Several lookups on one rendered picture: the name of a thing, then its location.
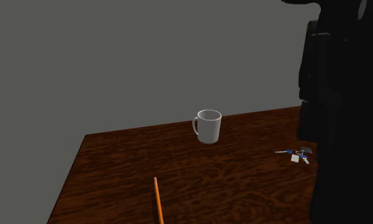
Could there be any key bunch with blue tags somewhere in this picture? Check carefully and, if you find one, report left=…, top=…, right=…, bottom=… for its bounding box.
left=274, top=146, right=314, bottom=165

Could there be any white mug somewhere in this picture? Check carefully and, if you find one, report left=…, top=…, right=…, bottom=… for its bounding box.
left=192, top=109, right=223, bottom=145

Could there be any dark brown wooden table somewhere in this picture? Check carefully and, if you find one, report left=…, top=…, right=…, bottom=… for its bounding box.
left=46, top=105, right=320, bottom=224

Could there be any orange pencil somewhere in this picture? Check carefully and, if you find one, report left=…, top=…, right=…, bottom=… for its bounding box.
left=153, top=176, right=165, bottom=224

